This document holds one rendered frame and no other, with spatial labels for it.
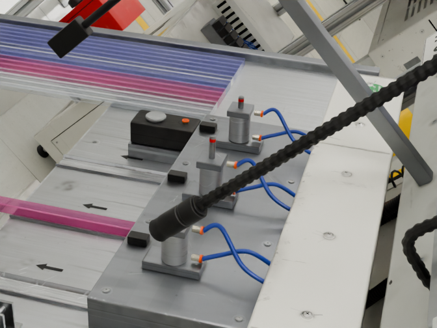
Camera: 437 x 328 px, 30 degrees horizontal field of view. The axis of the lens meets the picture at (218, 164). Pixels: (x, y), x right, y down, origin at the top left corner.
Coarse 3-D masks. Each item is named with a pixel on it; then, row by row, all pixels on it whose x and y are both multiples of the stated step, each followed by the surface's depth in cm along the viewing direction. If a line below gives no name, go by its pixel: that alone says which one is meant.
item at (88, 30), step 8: (80, 16) 82; (72, 24) 81; (80, 24) 81; (64, 32) 82; (72, 32) 81; (80, 32) 81; (88, 32) 81; (56, 40) 82; (64, 40) 82; (72, 40) 82; (80, 40) 82; (56, 48) 83; (64, 48) 83; (72, 48) 82
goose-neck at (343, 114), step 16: (432, 64) 48; (400, 80) 49; (416, 80) 48; (384, 96) 49; (352, 112) 51; (368, 112) 50; (320, 128) 52; (336, 128) 51; (288, 144) 53; (304, 144) 52; (272, 160) 54; (288, 160) 54; (240, 176) 55; (256, 176) 55; (224, 192) 56
